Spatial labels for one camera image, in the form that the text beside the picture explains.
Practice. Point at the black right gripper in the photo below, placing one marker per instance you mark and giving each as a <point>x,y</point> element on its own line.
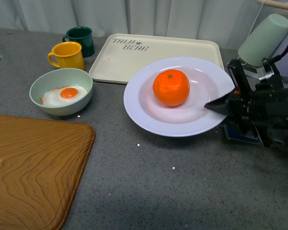
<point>260,110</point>

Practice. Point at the white round plate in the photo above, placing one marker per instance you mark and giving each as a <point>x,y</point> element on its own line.
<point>208,82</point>

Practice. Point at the orange fruit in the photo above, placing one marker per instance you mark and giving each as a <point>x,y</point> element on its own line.
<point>171,87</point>

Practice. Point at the blue cloth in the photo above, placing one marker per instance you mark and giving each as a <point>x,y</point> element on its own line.
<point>277,137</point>

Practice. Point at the green plastic cup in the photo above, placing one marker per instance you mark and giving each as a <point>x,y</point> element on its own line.
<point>264,40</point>

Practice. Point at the grey curtain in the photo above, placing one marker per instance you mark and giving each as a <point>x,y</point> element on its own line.
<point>225,22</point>

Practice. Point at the cream bear tray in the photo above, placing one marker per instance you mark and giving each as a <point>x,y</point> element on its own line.
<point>123,55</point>

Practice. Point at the dark green mug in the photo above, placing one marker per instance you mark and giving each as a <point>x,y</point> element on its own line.
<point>83,36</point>

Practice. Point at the light green bowl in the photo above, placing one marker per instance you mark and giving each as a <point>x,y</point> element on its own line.
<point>59,78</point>

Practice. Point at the fake fried egg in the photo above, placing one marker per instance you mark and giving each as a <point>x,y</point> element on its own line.
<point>63,96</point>

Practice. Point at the yellow mug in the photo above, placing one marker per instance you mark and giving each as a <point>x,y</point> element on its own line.
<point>67,55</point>

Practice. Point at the wooden cutting board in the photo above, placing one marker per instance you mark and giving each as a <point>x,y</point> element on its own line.
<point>41,166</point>

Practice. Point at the wooden rack handle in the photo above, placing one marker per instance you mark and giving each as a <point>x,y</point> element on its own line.
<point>274,4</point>

